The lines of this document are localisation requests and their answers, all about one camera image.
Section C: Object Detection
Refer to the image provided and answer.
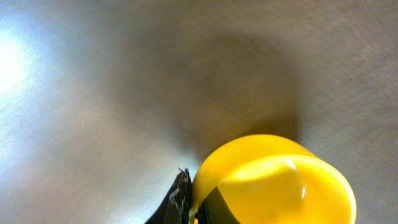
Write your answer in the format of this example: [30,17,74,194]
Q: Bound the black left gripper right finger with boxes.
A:
[197,187,239,224]

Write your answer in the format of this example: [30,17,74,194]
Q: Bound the yellow plastic measuring scoop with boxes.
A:
[189,134,357,224]

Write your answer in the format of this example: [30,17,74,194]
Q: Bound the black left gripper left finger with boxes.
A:
[145,168,192,224]

